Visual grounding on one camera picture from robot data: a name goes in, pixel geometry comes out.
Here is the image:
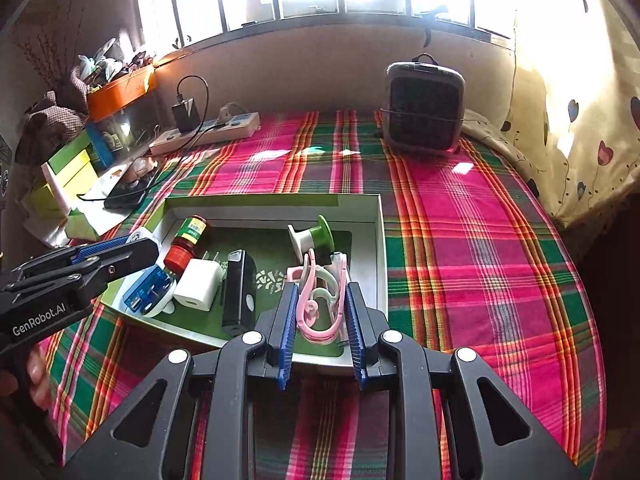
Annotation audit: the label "green white spool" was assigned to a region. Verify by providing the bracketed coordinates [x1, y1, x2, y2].
[287, 215, 335, 257]

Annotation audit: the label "white paper sheets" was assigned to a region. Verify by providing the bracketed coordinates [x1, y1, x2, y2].
[22, 200, 132, 247]

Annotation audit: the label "white power strip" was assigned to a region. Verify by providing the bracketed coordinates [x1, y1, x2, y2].
[149, 111, 261, 156]

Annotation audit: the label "dried twig bunch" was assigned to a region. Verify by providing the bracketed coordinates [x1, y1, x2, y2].
[15, 0, 87, 92]

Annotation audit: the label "green shallow cardboard box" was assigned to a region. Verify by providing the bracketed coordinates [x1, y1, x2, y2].
[100, 192, 388, 366]

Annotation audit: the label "orange box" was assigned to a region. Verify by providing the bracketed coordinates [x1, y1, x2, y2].
[86, 65, 156, 122]

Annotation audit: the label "black strap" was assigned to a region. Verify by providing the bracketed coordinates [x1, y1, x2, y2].
[417, 7, 447, 52]

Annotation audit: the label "cream heart print curtain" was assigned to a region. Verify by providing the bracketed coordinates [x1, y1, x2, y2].
[462, 0, 640, 231]

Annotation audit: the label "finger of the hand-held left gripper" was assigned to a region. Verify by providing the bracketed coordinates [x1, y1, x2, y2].
[5, 239, 161, 307]
[12, 236, 132, 282]

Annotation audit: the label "blue clear plastic case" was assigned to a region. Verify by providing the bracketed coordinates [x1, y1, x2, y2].
[121, 265, 174, 313]

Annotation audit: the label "person's left hand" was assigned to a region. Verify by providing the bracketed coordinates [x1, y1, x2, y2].
[0, 347, 52, 407]

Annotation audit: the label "white charger plug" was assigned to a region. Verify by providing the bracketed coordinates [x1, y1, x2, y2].
[172, 251, 224, 310]

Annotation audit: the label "clear plastic container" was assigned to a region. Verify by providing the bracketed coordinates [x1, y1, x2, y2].
[95, 92, 162, 158]

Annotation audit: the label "brown checkered cloth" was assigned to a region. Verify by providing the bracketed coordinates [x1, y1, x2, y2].
[15, 90, 89, 163]

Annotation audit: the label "black smartphone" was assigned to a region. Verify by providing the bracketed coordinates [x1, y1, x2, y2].
[104, 157, 168, 209]

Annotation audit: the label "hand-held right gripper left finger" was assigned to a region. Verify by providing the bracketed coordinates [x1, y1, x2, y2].
[60, 282, 301, 480]

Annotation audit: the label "blue box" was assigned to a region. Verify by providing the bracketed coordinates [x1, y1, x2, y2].
[85, 122, 115, 168]

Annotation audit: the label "pink green plaid blanket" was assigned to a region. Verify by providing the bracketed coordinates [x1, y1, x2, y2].
[37, 109, 608, 480]

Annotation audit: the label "black oval light device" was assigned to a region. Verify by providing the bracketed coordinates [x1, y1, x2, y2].
[220, 249, 259, 336]

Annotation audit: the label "red-capped green label bottle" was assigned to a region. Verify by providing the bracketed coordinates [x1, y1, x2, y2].
[164, 215, 209, 273]

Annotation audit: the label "pile of grey green oddments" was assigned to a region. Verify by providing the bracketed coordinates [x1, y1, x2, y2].
[70, 37, 154, 93]

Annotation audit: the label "green cloth pouch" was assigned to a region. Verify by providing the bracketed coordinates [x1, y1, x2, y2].
[65, 207, 102, 241]

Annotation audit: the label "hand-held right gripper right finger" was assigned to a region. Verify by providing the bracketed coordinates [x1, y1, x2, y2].
[344, 281, 583, 480]

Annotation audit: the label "green white box stack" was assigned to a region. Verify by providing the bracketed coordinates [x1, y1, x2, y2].
[22, 130, 108, 218]

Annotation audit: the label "black charging cable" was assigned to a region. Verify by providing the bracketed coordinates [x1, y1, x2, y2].
[77, 76, 232, 202]

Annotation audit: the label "grey space heater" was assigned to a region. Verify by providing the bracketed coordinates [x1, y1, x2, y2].
[382, 55, 466, 153]

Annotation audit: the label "black charger adapter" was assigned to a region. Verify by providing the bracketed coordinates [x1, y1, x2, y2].
[171, 100, 201, 133]

